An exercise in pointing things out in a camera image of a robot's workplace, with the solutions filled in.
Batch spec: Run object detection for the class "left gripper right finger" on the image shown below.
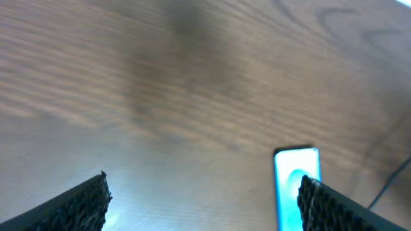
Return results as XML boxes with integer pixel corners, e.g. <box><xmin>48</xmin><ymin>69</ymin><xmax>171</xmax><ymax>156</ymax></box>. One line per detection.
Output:
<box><xmin>297</xmin><ymin>175</ymin><xmax>407</xmax><ymax>231</ymax></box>

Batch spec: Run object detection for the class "blue Galaxy smartphone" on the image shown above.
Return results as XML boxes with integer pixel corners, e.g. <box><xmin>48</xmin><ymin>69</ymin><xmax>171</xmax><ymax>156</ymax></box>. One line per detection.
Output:
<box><xmin>273</xmin><ymin>144</ymin><xmax>322</xmax><ymax>231</ymax></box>

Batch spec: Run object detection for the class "black charger cable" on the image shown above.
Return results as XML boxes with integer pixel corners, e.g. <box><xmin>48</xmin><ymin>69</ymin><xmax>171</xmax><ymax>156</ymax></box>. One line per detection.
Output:
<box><xmin>367</xmin><ymin>155</ymin><xmax>411</xmax><ymax>211</ymax></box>

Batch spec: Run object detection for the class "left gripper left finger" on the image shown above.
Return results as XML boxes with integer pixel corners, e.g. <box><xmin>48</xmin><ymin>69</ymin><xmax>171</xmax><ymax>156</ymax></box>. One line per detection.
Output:
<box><xmin>1</xmin><ymin>171</ymin><xmax>112</xmax><ymax>231</ymax></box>

